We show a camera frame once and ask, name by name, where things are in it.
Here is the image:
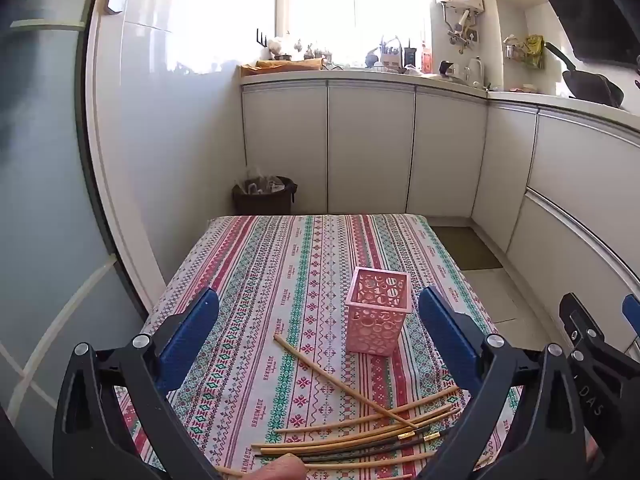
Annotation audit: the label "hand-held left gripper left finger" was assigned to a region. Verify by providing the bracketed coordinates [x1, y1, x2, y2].
[52, 287, 236, 480]

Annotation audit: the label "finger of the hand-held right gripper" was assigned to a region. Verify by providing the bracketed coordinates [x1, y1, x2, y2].
[621, 293, 640, 343]
[558, 292, 608, 361]

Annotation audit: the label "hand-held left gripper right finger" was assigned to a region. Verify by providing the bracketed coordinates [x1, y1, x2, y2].
[419, 286, 588, 480]

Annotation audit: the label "pink perforated plastic basket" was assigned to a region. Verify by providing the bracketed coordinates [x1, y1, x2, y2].
[345, 267, 412, 354]

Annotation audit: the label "person's left hand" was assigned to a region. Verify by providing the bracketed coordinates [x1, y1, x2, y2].
[250, 454, 307, 480]

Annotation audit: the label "white cabinet drawer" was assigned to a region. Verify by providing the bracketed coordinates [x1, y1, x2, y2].
[525, 110, 640, 281]
[505, 191, 640, 356]

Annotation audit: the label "dark green floor mat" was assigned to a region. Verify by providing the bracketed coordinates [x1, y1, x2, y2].
[434, 226, 503, 272]

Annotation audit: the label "patterned red green tablecloth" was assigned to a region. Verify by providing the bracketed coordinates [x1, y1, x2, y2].
[115, 214, 523, 480]

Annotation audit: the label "dark brown trash bin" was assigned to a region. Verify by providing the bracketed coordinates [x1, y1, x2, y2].
[231, 176, 299, 216]

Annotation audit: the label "white cabinet door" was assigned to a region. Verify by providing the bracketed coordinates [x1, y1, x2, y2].
[241, 84, 329, 214]
[406, 87, 488, 218]
[327, 81, 417, 215]
[471, 105, 540, 256]

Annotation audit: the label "clear plastic trash bag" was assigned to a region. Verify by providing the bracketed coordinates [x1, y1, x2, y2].
[239, 165, 288, 195]

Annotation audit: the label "black wok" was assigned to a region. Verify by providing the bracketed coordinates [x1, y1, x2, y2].
[544, 41, 626, 108]

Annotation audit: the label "glass sliding door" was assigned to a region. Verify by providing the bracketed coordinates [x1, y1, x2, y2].
[0, 0, 121, 480]

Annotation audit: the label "white electric kettle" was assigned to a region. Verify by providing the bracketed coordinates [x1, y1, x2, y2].
[466, 56, 486, 88]

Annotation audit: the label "yellow snack bag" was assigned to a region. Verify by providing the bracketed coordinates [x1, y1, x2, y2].
[522, 35, 546, 70]

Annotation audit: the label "white kitchen countertop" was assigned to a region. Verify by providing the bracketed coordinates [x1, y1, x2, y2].
[240, 67, 640, 116]

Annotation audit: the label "black range hood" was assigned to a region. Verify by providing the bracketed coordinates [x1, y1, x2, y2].
[520, 0, 640, 68]

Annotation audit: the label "water heater pipes and valves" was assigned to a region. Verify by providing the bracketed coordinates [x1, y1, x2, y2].
[440, 2, 481, 53]

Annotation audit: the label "kitchen window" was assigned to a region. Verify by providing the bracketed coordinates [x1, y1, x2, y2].
[275, 0, 436, 68]

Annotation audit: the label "utensil caddy with handle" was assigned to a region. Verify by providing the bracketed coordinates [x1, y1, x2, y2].
[379, 35, 405, 68]

